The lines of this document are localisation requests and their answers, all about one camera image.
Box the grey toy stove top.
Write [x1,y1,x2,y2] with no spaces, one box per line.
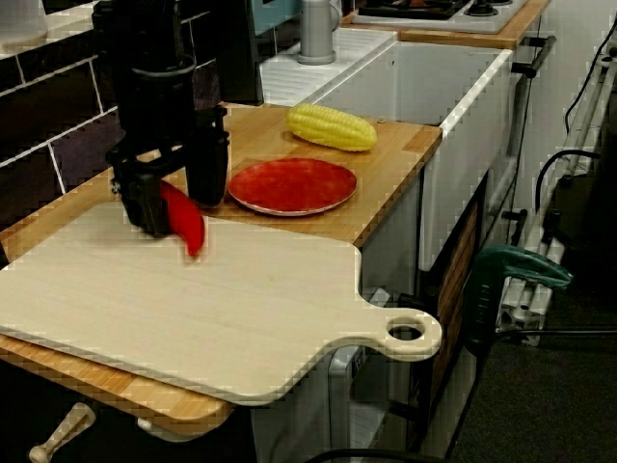
[350,0,531,35]

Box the dark tiled kitchen hutch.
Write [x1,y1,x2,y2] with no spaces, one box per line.
[0,0,265,232]

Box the light metal frame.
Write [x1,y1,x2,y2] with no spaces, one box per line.
[494,42,617,347]

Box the black bar handle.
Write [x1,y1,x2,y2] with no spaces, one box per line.
[510,35,558,79]
[500,208,530,248]

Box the light wooden cutting board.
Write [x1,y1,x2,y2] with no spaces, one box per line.
[0,201,443,405]

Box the green clamp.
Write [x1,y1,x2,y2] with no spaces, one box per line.
[462,244,576,358]

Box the red round plate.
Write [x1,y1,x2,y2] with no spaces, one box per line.
[228,157,360,217]

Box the grey metal cylinder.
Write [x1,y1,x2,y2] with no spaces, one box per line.
[296,0,344,67]

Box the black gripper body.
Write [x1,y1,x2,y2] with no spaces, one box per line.
[104,58,230,195]

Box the white container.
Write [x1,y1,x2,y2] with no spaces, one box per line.
[0,0,49,55]

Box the red toy pepper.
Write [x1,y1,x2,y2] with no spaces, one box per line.
[158,178,208,259]

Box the teal plastic bin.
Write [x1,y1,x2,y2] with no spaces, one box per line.
[250,0,305,38]

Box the wooden peg handle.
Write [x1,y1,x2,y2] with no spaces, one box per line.
[28,402,96,463]

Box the grey appliance door panel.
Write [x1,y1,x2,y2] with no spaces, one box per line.
[327,344,368,463]

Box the thick curved black cable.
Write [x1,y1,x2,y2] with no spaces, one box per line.
[534,148,604,218]

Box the yellow toy corn cob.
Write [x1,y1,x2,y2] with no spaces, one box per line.
[286,102,379,154]

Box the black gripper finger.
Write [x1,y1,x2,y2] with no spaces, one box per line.
[121,172,172,239]
[186,133,229,208]

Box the white toy kitchen unit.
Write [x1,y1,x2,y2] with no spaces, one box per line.
[250,26,555,463]

